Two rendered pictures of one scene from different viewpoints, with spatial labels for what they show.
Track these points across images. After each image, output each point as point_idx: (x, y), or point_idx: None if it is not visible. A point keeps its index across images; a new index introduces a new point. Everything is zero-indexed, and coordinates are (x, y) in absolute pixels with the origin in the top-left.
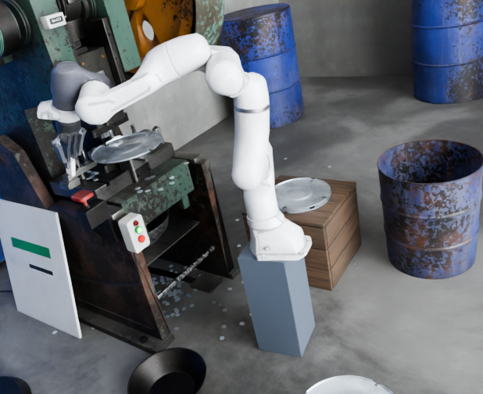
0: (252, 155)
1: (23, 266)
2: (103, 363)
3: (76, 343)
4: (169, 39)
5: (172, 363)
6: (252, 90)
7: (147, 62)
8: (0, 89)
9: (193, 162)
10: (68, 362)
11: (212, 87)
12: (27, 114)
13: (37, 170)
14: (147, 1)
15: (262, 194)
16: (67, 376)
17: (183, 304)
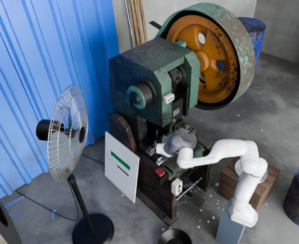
0: (248, 191)
1: (113, 163)
2: (144, 222)
3: (132, 205)
4: (213, 90)
5: (176, 235)
6: (260, 170)
7: (216, 150)
8: (127, 100)
9: (206, 148)
10: (129, 215)
11: (244, 170)
12: (137, 116)
13: (132, 133)
14: (207, 70)
15: None
16: (129, 223)
17: (181, 199)
